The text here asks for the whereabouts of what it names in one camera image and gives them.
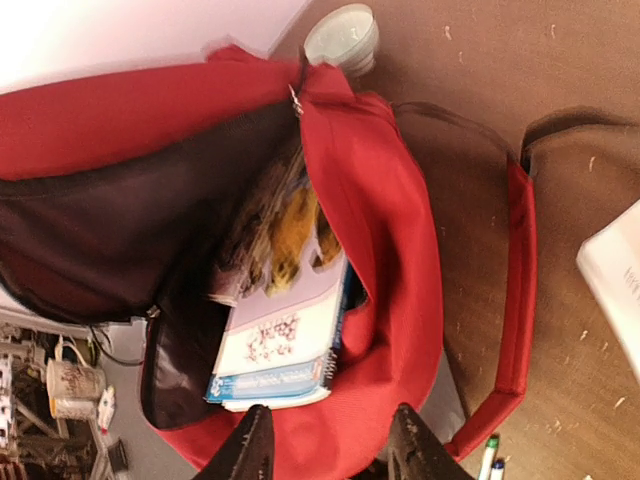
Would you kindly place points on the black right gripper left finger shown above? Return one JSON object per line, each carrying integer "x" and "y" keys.
{"x": 248, "y": 452}

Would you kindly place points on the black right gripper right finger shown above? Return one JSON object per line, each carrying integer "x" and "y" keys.
{"x": 415, "y": 453}

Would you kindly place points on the white dog cover book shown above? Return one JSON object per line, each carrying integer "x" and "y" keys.
{"x": 284, "y": 290}

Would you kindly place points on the illustrated Taming Shrew book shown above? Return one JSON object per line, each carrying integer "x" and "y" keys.
{"x": 239, "y": 267}

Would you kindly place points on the red student backpack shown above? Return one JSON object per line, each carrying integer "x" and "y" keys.
{"x": 118, "y": 190}

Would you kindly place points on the blue capped marker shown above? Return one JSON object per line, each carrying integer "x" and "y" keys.
{"x": 497, "y": 470}

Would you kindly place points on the white patterned mug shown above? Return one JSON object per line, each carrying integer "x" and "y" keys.
{"x": 74, "y": 387}

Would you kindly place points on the white papers sheet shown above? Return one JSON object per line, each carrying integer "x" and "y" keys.
{"x": 609, "y": 263}

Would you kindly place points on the light blue ceramic bowl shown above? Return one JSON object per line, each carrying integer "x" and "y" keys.
{"x": 347, "y": 38}

